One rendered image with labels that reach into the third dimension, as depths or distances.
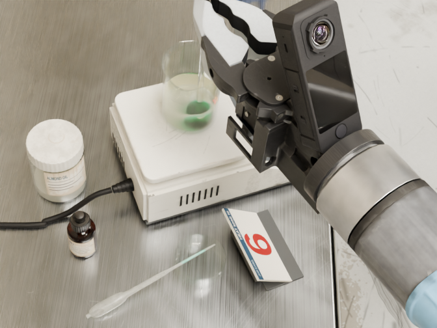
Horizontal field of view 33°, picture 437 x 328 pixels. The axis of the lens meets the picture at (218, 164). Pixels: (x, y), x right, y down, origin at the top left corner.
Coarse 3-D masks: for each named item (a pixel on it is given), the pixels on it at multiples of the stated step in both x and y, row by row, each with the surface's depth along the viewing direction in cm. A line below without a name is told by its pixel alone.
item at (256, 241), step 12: (240, 216) 81; (252, 216) 83; (240, 228) 79; (252, 228) 81; (252, 240) 79; (264, 240) 81; (252, 252) 78; (264, 252) 79; (264, 264) 78; (276, 264) 79; (264, 276) 76; (276, 276) 78
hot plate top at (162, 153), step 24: (120, 96) 81; (144, 96) 81; (120, 120) 80; (144, 120) 79; (216, 120) 80; (144, 144) 77; (168, 144) 78; (192, 144) 78; (216, 144) 78; (144, 168) 76; (168, 168) 76; (192, 168) 76
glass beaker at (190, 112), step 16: (176, 48) 75; (192, 48) 76; (176, 64) 77; (192, 64) 78; (176, 96) 74; (192, 96) 73; (208, 96) 74; (176, 112) 76; (192, 112) 75; (208, 112) 76; (176, 128) 78; (192, 128) 78; (208, 128) 79
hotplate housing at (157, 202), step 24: (120, 144) 82; (216, 168) 79; (240, 168) 80; (120, 192) 81; (144, 192) 77; (168, 192) 77; (192, 192) 79; (216, 192) 81; (240, 192) 83; (144, 216) 80; (168, 216) 81
